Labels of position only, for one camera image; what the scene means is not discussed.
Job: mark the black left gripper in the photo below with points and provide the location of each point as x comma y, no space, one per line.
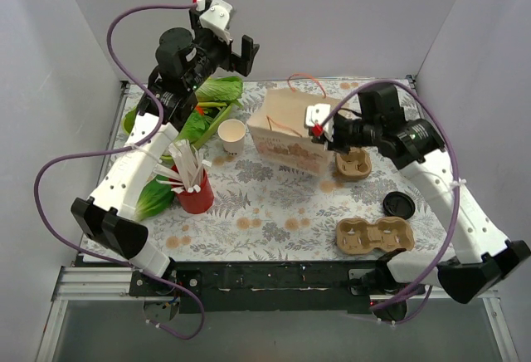
236,56

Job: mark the kraft paper takeout bag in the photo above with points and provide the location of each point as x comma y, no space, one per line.
279,135

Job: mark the white paper coffee cup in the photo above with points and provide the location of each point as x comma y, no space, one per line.
232,133

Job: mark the single brown pulp carrier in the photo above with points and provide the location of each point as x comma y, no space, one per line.
357,236

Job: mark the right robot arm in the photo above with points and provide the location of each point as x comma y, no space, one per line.
475,254

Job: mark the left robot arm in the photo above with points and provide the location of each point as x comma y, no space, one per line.
185,57

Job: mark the brown pulp cup carrier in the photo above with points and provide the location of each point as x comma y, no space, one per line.
355,165

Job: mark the toy napa cabbage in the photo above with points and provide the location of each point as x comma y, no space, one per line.
220,89

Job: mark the floral patterned table mat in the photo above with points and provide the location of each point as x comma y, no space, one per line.
264,211

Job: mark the green vegetable tray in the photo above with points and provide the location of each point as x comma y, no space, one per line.
203,122

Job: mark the red cup holder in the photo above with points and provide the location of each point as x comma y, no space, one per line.
197,202

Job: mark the green toy lettuce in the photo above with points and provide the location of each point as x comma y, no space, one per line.
156,196

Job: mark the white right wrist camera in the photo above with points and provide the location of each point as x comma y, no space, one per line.
319,121

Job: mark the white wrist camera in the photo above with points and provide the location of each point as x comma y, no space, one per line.
217,19
319,121

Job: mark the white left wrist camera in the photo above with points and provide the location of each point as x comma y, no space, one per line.
217,19

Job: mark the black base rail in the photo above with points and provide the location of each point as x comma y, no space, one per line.
268,286

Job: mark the aluminium frame rail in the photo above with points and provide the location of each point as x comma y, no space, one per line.
93,284

